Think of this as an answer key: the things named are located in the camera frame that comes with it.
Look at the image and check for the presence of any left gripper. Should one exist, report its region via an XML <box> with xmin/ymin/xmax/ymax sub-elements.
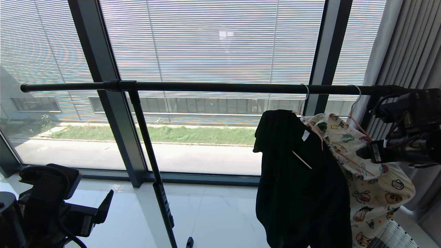
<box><xmin>57</xmin><ymin>189</ymin><xmax>114</xmax><ymax>238</ymax></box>

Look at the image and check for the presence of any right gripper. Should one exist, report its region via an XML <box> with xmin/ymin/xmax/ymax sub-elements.
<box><xmin>356</xmin><ymin>138</ymin><xmax>419</xmax><ymax>164</ymax></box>

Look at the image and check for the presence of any cream printed garment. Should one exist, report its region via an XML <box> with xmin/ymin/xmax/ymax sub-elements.
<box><xmin>300</xmin><ymin>113</ymin><xmax>416</xmax><ymax>248</ymax></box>

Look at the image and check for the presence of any pink clothes hanger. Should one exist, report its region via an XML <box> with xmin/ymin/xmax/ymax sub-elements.
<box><xmin>291</xmin><ymin>84</ymin><xmax>324</xmax><ymax>170</ymax></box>
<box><xmin>339</xmin><ymin>85</ymin><xmax>376</xmax><ymax>177</ymax></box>

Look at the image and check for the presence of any black garment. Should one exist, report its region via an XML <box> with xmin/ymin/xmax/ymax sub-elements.
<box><xmin>253</xmin><ymin>110</ymin><xmax>352</xmax><ymax>248</ymax></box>

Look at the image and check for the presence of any white laundry basket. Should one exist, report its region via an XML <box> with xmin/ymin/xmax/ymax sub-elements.
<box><xmin>367</xmin><ymin>220</ymin><xmax>419</xmax><ymax>248</ymax></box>

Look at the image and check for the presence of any black clothes rack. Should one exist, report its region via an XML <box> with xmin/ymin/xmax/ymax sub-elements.
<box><xmin>20</xmin><ymin>80</ymin><xmax>422</xmax><ymax>248</ymax></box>

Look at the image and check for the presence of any beige curtain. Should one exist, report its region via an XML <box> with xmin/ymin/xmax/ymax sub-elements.
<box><xmin>346</xmin><ymin>0</ymin><xmax>441</xmax><ymax>226</ymax></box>

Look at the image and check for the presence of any window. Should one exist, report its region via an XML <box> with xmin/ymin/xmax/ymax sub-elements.
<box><xmin>0</xmin><ymin>0</ymin><xmax>387</xmax><ymax>188</ymax></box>

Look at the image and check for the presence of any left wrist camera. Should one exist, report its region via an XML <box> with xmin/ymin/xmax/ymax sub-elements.
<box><xmin>19</xmin><ymin>164</ymin><xmax>82</xmax><ymax>207</ymax></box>

